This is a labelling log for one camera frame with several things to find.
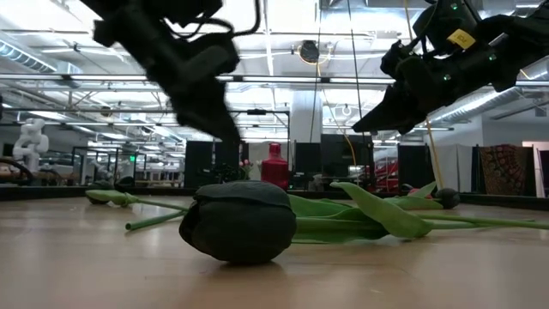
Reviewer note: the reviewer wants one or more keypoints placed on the black partition panel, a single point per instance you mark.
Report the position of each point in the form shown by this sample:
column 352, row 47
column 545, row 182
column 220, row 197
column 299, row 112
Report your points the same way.
column 198, row 163
column 227, row 159
column 414, row 167

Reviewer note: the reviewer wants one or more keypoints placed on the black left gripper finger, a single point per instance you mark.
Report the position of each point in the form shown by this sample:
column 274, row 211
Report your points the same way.
column 221, row 120
column 193, row 115

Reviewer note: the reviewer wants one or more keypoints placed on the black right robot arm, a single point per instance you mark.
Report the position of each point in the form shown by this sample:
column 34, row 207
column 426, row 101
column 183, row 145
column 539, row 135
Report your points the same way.
column 527, row 34

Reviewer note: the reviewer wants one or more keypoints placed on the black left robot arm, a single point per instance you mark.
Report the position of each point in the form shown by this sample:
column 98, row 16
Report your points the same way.
column 128, row 21

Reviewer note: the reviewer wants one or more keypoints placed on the patterned red tapestry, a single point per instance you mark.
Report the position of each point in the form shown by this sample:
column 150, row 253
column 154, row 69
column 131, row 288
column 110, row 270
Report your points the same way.
column 506, row 169

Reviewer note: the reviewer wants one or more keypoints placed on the red shelving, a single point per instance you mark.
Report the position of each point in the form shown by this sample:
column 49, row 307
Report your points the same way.
column 386, row 173

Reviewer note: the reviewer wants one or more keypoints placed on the black background camera frame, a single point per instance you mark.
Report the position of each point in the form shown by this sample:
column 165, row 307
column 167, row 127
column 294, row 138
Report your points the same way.
column 274, row 112

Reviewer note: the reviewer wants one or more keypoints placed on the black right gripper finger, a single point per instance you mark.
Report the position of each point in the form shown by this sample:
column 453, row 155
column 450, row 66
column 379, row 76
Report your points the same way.
column 412, row 127
column 394, row 111

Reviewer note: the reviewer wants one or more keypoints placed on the white partition panel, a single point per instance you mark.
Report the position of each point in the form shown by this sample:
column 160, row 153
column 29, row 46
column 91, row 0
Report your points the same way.
column 450, row 167

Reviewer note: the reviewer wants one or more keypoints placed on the pink flower bunch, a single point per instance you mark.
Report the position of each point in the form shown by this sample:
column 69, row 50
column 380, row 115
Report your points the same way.
column 245, row 165

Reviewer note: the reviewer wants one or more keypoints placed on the red artificial tulip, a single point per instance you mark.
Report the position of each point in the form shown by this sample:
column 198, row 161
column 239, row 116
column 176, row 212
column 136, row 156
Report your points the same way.
column 419, row 194

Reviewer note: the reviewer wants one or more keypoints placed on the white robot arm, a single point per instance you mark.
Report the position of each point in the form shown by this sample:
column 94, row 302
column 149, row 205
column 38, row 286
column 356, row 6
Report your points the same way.
column 31, row 143

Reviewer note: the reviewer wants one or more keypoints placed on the black monitor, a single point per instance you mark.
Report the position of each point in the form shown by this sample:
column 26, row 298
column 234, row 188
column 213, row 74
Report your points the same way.
column 345, row 154
column 308, row 158

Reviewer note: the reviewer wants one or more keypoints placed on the black artificial tulip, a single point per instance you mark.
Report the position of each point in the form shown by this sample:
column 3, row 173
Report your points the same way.
column 111, row 197
column 238, row 223
column 448, row 198

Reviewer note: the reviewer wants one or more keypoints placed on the red vase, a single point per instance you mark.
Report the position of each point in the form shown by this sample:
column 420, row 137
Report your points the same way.
column 274, row 169

